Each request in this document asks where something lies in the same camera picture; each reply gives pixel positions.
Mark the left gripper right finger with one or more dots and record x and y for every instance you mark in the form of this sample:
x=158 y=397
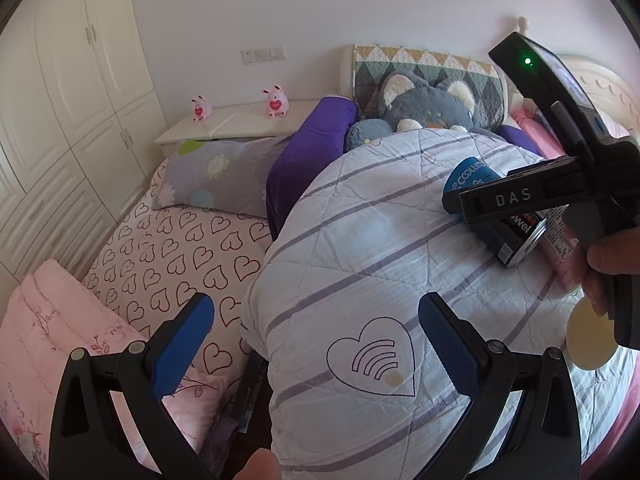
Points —
x=543 y=440

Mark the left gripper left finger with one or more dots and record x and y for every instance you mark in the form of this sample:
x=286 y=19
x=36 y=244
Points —
x=87 y=439

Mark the person's right hand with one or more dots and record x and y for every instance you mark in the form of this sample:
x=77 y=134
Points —
x=618 y=254

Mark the person's left hand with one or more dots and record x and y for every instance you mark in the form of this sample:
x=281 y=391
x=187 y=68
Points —
x=262 y=465

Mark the pink green labelled can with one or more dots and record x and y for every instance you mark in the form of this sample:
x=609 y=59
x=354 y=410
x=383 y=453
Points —
x=558 y=247

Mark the cream wooden headboard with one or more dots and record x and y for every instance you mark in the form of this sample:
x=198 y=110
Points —
x=608 y=91

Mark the folded pink quilt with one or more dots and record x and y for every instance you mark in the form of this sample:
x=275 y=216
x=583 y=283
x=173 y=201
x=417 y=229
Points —
x=50 y=314

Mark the heart pattern bed sheet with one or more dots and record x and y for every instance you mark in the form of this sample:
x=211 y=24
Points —
x=157 y=259

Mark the grey cat plush pillow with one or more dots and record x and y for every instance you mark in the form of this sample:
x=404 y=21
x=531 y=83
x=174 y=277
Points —
x=407 y=102

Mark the triangle pattern headboard cushion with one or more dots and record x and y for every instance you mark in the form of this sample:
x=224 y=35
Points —
x=372 y=63

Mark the purple blanket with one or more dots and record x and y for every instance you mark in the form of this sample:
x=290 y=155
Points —
x=317 y=143

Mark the grey floral pillow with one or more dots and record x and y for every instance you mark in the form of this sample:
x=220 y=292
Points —
x=224 y=175

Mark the cream white wardrobe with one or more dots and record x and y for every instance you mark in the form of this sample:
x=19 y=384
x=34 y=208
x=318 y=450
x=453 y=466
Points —
x=79 y=123

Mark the large pink bunny toy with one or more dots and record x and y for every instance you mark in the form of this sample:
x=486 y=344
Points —
x=277 y=102

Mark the white nightstand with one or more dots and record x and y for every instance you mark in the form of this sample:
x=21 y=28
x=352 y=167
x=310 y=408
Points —
x=239 y=122

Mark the small pink bunny toy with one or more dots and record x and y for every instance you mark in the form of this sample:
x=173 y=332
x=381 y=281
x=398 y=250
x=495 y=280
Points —
x=202 y=109

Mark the wall switch panel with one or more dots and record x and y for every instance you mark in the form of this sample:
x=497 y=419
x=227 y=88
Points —
x=263 y=55

